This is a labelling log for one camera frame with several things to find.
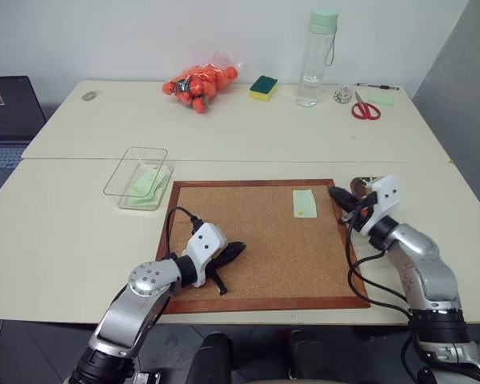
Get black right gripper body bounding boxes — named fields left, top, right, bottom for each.
left=348, top=191, right=378, bottom=233

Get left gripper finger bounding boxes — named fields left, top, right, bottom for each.
left=209, top=265, right=230, bottom=297
left=222, top=241, right=248, bottom=266

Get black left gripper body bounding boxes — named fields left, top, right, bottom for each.
left=202, top=247, right=232, bottom=282

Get green sticky note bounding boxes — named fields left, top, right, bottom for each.
left=291, top=189, right=319, bottom=220

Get green sticky note pad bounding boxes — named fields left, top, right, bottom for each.
left=368, top=92, right=398, bottom=107

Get clear plastic box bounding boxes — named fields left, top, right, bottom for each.
left=103, top=146, right=175, bottom=211

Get small black box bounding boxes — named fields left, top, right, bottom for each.
left=133, top=369, right=163, bottom=384

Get wood-framed cork board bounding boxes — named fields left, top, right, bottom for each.
left=155, top=178, right=371, bottom=315

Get dark rounded shape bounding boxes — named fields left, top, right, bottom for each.
left=286, top=329, right=346, bottom=384
left=185, top=331, right=236, bottom=384

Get small glass jar of pins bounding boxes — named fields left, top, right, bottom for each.
left=333, top=84, right=354, bottom=105

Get stack of green notes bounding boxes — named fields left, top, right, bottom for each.
left=126, top=166, right=174, bottom=209

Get yellow green sponge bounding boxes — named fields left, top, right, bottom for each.
left=247, top=74, right=280, bottom=103

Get clear bottle with green lid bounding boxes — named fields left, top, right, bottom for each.
left=295, top=8, right=341, bottom=109

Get bag of orange fruits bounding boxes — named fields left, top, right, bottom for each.
left=161, top=50, right=246, bottom=116

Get open laptop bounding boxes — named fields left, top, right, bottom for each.
left=0, top=75, right=49, bottom=198

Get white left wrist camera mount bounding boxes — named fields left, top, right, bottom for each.
left=180, top=222, right=229, bottom=289

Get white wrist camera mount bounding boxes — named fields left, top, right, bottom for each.
left=180, top=222, right=229, bottom=289
left=358, top=174, right=400, bottom=236

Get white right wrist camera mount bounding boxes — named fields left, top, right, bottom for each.
left=358, top=174, right=400, bottom=236

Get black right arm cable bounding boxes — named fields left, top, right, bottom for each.
left=344, top=199, right=418, bottom=322

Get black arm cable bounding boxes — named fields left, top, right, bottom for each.
left=344, top=199, right=418, bottom=322
left=159, top=206, right=205, bottom=262

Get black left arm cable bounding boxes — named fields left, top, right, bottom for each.
left=159, top=206, right=205, bottom=262

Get red-handled scissors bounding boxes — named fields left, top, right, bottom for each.
left=350, top=90, right=382, bottom=121

